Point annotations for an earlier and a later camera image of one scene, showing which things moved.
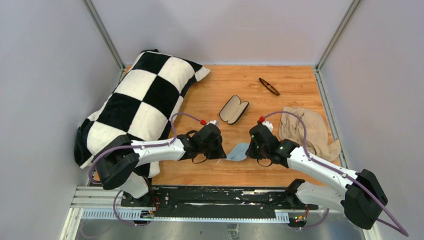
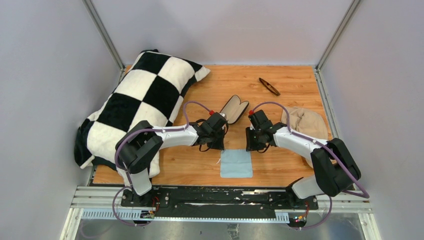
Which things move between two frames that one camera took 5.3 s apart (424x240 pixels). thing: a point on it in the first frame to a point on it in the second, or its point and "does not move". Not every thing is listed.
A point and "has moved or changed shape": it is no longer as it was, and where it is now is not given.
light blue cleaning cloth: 238,153 has moved or changed shape
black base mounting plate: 174,202 does not move
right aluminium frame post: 338,32 does not move
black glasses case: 233,109 does not move
